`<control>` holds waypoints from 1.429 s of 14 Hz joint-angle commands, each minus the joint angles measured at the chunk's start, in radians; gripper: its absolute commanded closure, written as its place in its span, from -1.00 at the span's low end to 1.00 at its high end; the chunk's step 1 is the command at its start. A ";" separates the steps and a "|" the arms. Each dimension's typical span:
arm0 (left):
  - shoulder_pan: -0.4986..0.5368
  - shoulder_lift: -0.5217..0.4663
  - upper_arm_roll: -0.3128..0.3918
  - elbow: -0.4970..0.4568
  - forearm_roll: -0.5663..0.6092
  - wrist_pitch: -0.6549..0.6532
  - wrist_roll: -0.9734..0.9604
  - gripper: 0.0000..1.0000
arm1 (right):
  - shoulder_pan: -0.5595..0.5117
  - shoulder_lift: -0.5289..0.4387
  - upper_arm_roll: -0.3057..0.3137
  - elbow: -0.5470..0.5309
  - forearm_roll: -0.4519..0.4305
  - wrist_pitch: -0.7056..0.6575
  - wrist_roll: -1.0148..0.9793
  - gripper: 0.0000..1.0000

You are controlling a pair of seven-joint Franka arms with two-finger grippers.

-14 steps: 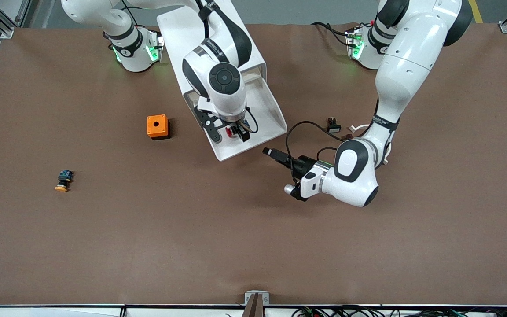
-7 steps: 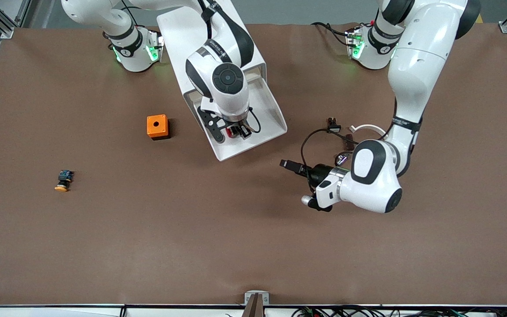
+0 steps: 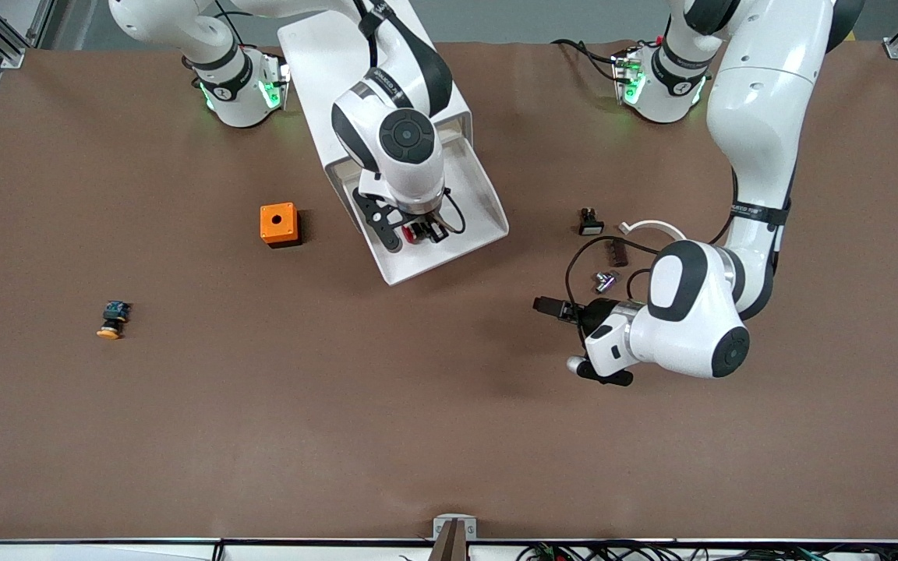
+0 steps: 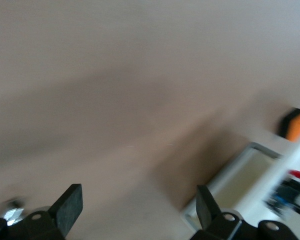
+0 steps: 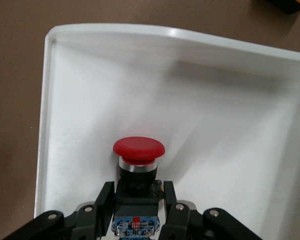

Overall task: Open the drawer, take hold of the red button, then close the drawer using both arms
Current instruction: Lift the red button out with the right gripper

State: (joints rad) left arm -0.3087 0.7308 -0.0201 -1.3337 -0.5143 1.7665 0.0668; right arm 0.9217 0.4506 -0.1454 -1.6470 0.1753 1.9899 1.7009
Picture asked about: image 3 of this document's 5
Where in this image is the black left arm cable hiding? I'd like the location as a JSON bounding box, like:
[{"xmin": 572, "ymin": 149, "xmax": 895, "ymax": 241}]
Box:
[{"xmin": 564, "ymin": 236, "xmax": 662, "ymax": 351}]

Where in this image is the grey metal edge bracket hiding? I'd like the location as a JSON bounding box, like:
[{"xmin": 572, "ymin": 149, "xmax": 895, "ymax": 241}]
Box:
[{"xmin": 433, "ymin": 514, "xmax": 478, "ymax": 541}]

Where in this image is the orange box with round hole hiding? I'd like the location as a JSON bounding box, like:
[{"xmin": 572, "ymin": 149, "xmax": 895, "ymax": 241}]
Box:
[{"xmin": 260, "ymin": 203, "xmax": 302, "ymax": 249}]

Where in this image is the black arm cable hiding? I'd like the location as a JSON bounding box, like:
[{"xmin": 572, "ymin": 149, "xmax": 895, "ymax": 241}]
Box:
[
  {"xmin": 564, "ymin": 236, "xmax": 662, "ymax": 351},
  {"xmin": 441, "ymin": 187, "xmax": 467, "ymax": 235}
]

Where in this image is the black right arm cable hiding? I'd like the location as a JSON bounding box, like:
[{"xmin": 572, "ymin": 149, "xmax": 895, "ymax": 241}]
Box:
[{"xmin": 441, "ymin": 187, "xmax": 467, "ymax": 235}]

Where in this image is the black cable on table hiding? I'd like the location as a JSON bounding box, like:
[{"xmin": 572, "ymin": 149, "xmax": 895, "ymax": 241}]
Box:
[{"xmin": 550, "ymin": 37, "xmax": 623, "ymax": 81}]

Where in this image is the white curved plastic bracket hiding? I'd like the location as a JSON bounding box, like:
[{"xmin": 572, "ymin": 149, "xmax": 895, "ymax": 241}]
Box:
[{"xmin": 619, "ymin": 220, "xmax": 688, "ymax": 243}]

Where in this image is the yellow cap push button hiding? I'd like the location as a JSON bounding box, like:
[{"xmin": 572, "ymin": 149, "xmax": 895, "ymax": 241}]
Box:
[{"xmin": 96, "ymin": 300, "xmax": 133, "ymax": 340}]

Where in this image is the brown post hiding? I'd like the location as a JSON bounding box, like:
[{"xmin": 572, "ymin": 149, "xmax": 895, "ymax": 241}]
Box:
[{"xmin": 433, "ymin": 520, "xmax": 468, "ymax": 561}]

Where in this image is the tangled cable bundle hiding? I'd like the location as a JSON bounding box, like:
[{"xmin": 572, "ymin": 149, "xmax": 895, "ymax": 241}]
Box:
[{"xmin": 518, "ymin": 542, "xmax": 898, "ymax": 561}]

